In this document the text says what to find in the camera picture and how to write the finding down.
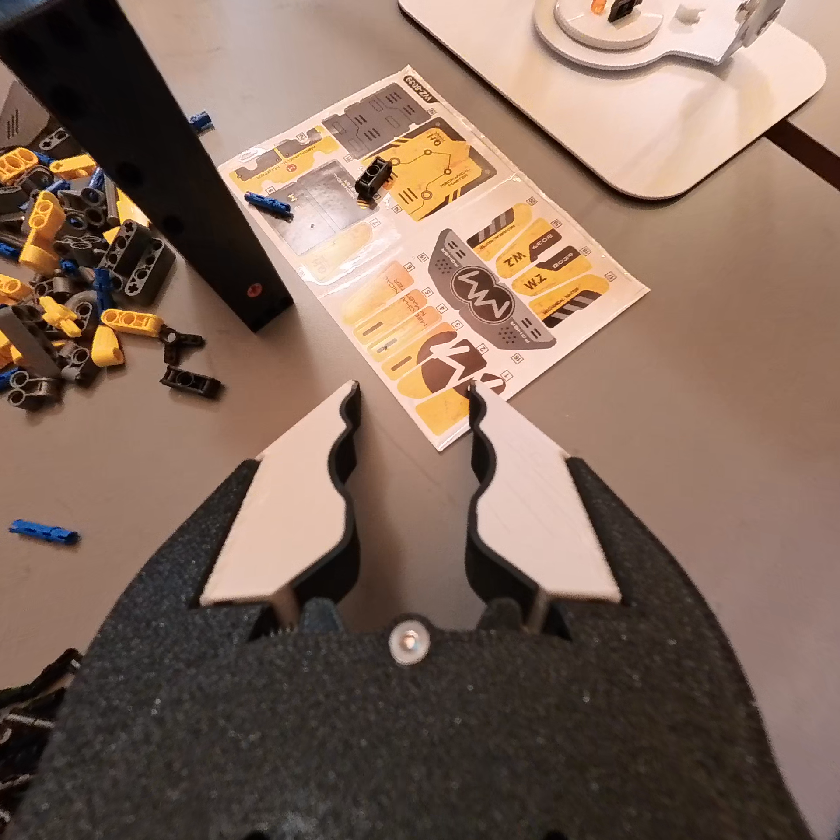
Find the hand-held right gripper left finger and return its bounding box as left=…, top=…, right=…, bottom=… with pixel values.
left=199, top=379, right=363, bottom=637

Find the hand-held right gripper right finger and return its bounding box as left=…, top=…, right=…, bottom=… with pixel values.
left=465, top=381, right=622, bottom=636

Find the black connector brick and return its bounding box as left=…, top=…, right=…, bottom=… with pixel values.
left=354, top=157, right=393, bottom=198
left=159, top=366, right=222, bottom=399
left=161, top=328, right=205, bottom=366

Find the yellow grey sticker sheet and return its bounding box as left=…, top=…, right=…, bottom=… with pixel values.
left=217, top=63, right=651, bottom=454

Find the heap of black tread links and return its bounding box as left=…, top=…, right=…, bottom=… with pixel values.
left=0, top=648, right=83, bottom=798

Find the pile of building bricks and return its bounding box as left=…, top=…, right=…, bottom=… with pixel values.
left=0, top=125, right=165, bottom=414

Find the white base board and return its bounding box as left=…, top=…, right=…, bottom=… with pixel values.
left=398, top=0, right=828, bottom=200

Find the black perforated block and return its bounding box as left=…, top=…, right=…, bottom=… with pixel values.
left=0, top=0, right=295, bottom=334

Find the grey box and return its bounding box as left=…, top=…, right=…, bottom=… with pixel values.
left=0, top=84, right=52, bottom=155

